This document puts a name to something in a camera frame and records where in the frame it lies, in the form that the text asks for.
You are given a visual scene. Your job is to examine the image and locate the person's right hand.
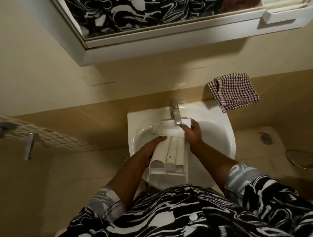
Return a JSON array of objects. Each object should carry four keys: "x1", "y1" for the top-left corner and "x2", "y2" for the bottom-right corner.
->
[{"x1": 180, "y1": 119, "x2": 204, "y2": 156}]

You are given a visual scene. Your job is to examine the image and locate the person's left hand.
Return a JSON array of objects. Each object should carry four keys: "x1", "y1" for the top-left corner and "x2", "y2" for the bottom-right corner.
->
[{"x1": 138, "y1": 136, "x2": 168, "y2": 166}]

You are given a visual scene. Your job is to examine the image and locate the white plastic detergent drawer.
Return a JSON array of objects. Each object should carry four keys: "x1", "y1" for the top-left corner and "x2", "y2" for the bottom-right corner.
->
[{"x1": 147, "y1": 118, "x2": 194, "y2": 184}]

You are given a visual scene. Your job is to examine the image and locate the person's left forearm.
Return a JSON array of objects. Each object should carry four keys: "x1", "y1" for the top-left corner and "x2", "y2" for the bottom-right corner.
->
[{"x1": 107, "y1": 153, "x2": 152, "y2": 211}]

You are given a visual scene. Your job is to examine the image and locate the person's right forearm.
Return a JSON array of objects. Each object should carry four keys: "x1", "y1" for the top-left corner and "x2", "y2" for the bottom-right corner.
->
[{"x1": 192, "y1": 142, "x2": 239, "y2": 182}]

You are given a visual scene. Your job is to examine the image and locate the white ceramic sink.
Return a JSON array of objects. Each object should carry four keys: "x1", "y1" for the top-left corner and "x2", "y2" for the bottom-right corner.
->
[{"x1": 127, "y1": 100, "x2": 236, "y2": 196}]

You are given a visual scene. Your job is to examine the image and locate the chrome sink faucet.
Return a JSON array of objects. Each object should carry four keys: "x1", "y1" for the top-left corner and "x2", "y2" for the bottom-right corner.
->
[{"x1": 170, "y1": 99, "x2": 188, "y2": 126}]

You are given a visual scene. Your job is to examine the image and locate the checkered hand towel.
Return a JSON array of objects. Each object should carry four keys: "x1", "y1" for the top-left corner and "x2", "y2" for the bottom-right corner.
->
[{"x1": 207, "y1": 73, "x2": 260, "y2": 114}]

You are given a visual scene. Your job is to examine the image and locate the black white patterned shirt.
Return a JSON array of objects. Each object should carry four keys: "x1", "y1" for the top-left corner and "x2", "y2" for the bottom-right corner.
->
[{"x1": 57, "y1": 162, "x2": 313, "y2": 237}]

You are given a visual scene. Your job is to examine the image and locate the dark floor drain cover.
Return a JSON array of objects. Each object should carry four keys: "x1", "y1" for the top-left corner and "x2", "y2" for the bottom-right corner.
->
[{"x1": 260, "y1": 132, "x2": 273, "y2": 145}]

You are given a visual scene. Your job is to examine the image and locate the white mirror cabinet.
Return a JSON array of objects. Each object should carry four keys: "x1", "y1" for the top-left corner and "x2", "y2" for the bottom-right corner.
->
[{"x1": 40, "y1": 0, "x2": 313, "y2": 67}]

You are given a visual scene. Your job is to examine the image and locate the white perforated shelf rack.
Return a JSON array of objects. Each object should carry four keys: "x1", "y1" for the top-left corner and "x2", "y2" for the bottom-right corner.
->
[{"x1": 0, "y1": 114, "x2": 98, "y2": 154}]

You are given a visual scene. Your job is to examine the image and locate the chrome ring holder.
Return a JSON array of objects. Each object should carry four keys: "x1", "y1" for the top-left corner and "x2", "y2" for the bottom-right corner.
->
[{"x1": 285, "y1": 149, "x2": 313, "y2": 169}]

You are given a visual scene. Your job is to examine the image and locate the chrome wall hook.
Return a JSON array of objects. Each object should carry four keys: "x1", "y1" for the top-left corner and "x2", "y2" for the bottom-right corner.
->
[{"x1": 24, "y1": 133, "x2": 35, "y2": 161}]

